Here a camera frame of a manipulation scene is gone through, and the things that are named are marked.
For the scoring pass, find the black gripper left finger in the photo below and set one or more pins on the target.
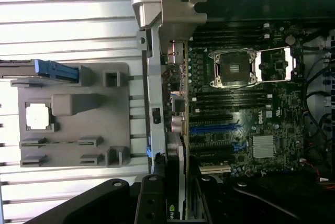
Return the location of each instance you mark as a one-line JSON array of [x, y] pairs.
[[153, 203]]

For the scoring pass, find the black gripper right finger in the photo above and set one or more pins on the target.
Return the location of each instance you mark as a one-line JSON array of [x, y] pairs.
[[212, 200]]

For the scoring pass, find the white expansion slot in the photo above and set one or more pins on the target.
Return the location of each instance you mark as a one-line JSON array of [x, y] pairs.
[[216, 168]]

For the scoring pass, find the blue expansion slot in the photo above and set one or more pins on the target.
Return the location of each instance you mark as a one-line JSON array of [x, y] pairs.
[[212, 129]]

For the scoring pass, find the silver chipset heat sink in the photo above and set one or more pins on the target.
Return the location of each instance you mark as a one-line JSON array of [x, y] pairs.
[[264, 146]]

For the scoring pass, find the black expansion slot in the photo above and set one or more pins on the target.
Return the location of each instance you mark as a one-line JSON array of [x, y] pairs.
[[212, 118]]

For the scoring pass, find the green motherboard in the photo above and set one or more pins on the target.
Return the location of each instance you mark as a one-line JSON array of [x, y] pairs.
[[274, 114]]

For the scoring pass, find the grey plastic parts rack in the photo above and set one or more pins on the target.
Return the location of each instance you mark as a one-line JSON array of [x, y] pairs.
[[78, 124]]

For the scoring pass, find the open grey PC case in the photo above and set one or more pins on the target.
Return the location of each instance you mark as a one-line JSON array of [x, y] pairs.
[[154, 77]]

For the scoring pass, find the CPU socket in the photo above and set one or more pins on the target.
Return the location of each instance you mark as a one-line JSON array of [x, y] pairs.
[[233, 68]]

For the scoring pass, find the silver CPU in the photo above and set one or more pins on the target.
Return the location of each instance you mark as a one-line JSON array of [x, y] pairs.
[[38, 116]]

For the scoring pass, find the metal socket cover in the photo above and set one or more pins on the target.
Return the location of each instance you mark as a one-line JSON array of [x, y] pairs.
[[260, 64]]

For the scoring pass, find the hard disk in blue caddy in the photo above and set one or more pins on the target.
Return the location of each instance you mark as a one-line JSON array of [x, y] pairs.
[[52, 71]]

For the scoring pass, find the coin cell battery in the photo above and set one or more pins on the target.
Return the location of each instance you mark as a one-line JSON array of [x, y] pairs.
[[290, 39]]

